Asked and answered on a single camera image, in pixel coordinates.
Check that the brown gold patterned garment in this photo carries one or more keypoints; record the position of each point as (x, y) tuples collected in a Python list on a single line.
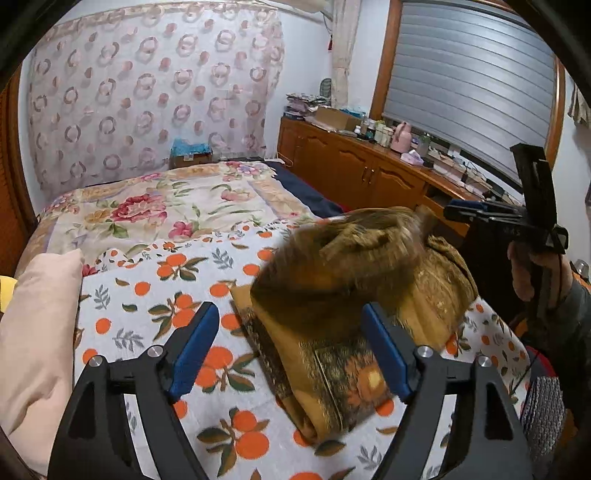
[(303, 311)]

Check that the floral rose bed quilt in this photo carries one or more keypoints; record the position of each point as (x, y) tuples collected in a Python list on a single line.
[(176, 205)]

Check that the white bottles on sideboard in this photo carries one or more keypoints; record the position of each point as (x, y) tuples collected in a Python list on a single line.
[(374, 132)]

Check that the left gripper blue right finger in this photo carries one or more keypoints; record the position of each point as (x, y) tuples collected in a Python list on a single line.
[(486, 441)]

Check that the box with blue cloth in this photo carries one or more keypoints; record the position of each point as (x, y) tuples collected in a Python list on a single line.
[(184, 154)]

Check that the person's right hand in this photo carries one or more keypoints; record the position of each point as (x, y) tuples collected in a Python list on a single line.
[(528, 269)]

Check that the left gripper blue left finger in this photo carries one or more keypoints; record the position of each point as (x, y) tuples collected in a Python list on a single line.
[(94, 440)]

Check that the navy blue bed sheet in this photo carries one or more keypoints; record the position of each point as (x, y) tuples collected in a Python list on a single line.
[(318, 204)]

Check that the sheer circle patterned curtain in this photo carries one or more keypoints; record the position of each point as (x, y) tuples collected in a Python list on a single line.
[(109, 93)]

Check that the grey window roller blind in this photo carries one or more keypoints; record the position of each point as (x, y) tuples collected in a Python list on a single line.
[(475, 76)]

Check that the stack of folded fabrics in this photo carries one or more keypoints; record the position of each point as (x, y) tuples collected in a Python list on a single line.
[(299, 106)]

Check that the beige tied side curtain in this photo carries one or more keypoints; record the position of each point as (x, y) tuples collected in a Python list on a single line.
[(345, 21)]

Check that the orange fruit print blanket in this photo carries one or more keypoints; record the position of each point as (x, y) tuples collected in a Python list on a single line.
[(236, 415)]

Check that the pink tissue pack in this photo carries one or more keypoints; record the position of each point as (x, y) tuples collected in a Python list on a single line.
[(412, 158)]

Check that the cardboard box on sideboard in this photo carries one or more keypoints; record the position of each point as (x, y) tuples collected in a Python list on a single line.
[(334, 120)]

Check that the yellow plush toy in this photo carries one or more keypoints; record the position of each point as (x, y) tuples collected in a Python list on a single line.
[(7, 285)]

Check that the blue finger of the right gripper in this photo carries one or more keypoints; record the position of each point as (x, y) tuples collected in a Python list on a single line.
[(475, 212)]

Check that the pink thermos jug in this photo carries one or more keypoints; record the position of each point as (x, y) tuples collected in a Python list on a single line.
[(402, 138)]

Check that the long wooden sideboard cabinet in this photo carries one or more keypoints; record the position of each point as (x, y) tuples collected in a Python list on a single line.
[(357, 174)]

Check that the pale pink pillow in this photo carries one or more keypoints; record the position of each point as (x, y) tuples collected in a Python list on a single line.
[(37, 343)]

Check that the brown louvered wooden wardrobe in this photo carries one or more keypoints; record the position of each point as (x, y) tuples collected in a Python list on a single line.
[(18, 220)]

